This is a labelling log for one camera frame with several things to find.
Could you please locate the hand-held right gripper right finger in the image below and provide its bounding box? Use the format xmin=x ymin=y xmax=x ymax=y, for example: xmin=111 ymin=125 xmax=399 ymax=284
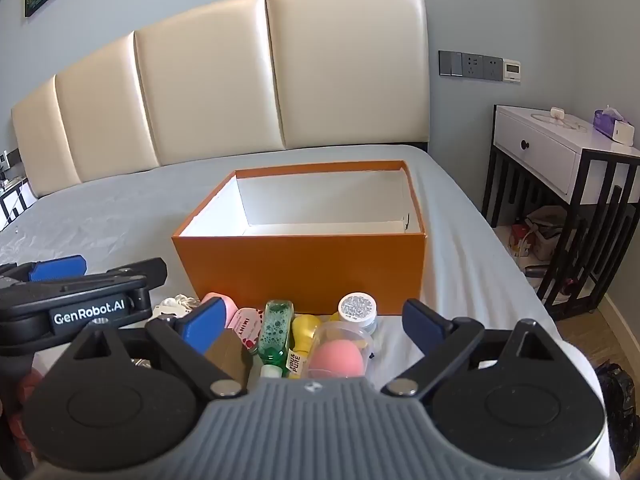
xmin=382 ymin=299 xmax=556 ymax=397

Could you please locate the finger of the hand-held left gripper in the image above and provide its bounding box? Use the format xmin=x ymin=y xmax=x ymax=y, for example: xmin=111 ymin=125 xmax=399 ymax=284
xmin=85 ymin=258 xmax=168 ymax=292
xmin=27 ymin=255 xmax=89 ymax=284

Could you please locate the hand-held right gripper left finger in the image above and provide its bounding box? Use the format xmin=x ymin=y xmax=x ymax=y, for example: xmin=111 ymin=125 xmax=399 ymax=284
xmin=74 ymin=297 xmax=247 ymax=401

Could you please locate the pink rounded case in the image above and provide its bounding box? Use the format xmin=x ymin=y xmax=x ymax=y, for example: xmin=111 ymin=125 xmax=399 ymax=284
xmin=201 ymin=292 xmax=237 ymax=327

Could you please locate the round gold cushion compact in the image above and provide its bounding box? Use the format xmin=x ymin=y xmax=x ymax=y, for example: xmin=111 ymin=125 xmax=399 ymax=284
xmin=204 ymin=329 xmax=253 ymax=388

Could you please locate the green liquid bottle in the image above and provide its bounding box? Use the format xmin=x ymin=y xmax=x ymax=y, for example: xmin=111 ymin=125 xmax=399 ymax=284
xmin=256 ymin=299 xmax=295 ymax=379

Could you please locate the clear round plastic container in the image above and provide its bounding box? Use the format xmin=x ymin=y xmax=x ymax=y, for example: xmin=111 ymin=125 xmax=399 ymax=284
xmin=305 ymin=320 xmax=376 ymax=379

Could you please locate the pink makeup sponge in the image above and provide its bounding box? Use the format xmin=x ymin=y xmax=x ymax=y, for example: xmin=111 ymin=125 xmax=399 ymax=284
xmin=307 ymin=342 xmax=366 ymax=379

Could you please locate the orange cardboard box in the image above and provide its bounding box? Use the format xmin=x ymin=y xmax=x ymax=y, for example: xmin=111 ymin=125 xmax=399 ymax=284
xmin=171 ymin=160 xmax=427 ymax=316

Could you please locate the small white item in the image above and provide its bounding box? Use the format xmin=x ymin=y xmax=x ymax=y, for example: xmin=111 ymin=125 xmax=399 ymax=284
xmin=151 ymin=294 xmax=202 ymax=322

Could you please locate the pink white tube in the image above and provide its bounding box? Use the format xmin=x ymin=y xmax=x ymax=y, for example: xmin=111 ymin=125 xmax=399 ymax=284
xmin=227 ymin=307 xmax=267 ymax=357

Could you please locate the light grey bed sheet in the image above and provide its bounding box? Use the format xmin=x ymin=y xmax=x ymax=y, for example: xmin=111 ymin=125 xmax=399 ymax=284
xmin=0 ymin=143 xmax=617 ymax=480

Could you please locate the small jar silver lid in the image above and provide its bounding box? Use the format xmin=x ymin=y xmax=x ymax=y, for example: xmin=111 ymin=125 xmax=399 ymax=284
xmin=337 ymin=292 xmax=379 ymax=332

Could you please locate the dark bedside table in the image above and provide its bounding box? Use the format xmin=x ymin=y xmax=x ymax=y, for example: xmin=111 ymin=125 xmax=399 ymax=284
xmin=0 ymin=149 xmax=37 ymax=231

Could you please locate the yellow plastic bottle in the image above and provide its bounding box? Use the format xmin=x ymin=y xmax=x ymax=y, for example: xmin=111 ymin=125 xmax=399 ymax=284
xmin=289 ymin=313 xmax=322 ymax=379

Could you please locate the white red bag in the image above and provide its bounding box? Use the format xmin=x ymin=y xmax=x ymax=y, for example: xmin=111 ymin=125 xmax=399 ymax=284
xmin=506 ymin=204 xmax=578 ymax=262

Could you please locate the cream padded headboard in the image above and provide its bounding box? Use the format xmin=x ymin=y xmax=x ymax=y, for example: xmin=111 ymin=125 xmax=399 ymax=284
xmin=11 ymin=0 xmax=432 ymax=198

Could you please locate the white nightstand drawer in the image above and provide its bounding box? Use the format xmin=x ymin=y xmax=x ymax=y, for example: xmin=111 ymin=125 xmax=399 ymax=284
xmin=494 ymin=109 xmax=583 ymax=197

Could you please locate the white black nightstand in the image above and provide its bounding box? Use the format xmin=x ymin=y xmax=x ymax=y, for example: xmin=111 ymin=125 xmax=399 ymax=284
xmin=481 ymin=104 xmax=640 ymax=322

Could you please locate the black plastic bag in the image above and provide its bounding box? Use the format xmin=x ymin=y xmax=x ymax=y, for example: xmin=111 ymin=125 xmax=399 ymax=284
xmin=594 ymin=361 xmax=640 ymax=473

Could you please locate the purple tissue pack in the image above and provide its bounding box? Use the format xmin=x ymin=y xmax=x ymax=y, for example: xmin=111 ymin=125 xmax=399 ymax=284
xmin=593 ymin=106 xmax=637 ymax=145

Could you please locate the grey wall switch panel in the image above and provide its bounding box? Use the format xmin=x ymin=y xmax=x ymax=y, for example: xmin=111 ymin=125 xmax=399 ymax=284
xmin=438 ymin=50 xmax=504 ymax=81

